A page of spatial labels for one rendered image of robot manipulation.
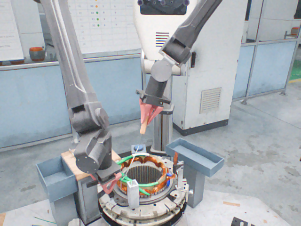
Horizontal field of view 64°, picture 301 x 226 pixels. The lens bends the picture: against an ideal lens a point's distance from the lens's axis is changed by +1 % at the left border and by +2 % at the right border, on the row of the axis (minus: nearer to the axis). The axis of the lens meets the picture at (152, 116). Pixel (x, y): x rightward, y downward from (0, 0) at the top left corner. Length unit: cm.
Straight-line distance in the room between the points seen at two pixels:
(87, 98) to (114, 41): 241
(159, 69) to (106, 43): 235
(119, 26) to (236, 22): 141
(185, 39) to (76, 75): 31
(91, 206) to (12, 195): 168
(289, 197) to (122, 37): 244
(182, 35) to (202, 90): 251
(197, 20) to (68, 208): 88
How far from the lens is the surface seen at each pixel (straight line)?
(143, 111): 77
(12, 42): 287
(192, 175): 113
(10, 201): 271
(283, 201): 266
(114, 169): 70
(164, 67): 65
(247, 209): 132
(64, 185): 103
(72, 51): 65
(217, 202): 130
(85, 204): 113
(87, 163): 60
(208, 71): 314
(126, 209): 81
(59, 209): 112
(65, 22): 68
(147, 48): 112
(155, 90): 72
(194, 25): 69
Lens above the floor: 168
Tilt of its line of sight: 26 degrees down
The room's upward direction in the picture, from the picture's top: straight up
